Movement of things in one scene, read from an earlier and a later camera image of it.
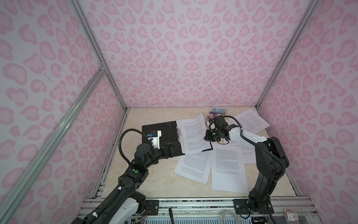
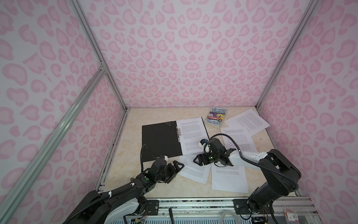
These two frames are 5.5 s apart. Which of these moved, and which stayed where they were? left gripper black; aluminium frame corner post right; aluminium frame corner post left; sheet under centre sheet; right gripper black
Moved: left gripper black; right gripper black
Stayed: aluminium frame corner post right; aluminium frame corner post left; sheet under centre sheet
